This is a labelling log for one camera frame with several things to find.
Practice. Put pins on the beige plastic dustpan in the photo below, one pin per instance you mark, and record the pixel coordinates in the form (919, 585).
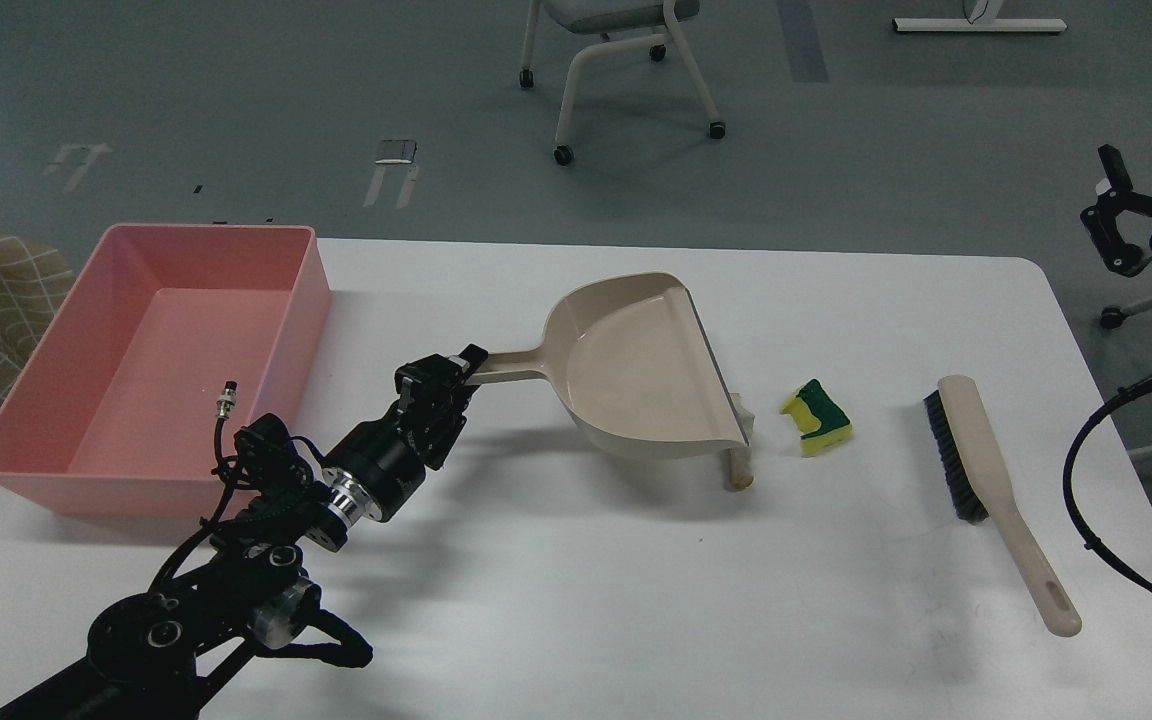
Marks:
(631, 362)

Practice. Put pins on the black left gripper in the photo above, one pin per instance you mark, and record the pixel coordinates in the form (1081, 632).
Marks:
(381, 463)

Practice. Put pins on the beige brush with black bristles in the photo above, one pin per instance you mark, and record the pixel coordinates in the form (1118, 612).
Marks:
(980, 488)

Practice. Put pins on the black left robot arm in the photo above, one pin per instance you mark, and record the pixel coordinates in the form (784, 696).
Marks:
(237, 589)

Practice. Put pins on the yellow and green sponge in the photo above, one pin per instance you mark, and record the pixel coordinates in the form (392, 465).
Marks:
(821, 423)

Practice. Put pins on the silver floor outlet plate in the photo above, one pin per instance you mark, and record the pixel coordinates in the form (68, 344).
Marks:
(396, 151)

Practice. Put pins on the slice of toast bread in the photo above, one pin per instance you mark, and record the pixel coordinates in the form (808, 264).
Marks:
(741, 473)

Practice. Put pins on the white desk foot base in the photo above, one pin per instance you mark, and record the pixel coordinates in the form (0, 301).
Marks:
(982, 18)

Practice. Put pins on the pink plastic bin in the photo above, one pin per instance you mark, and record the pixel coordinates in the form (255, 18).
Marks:
(114, 412)

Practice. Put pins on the chair base with caster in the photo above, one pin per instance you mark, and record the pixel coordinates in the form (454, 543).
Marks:
(1114, 316)

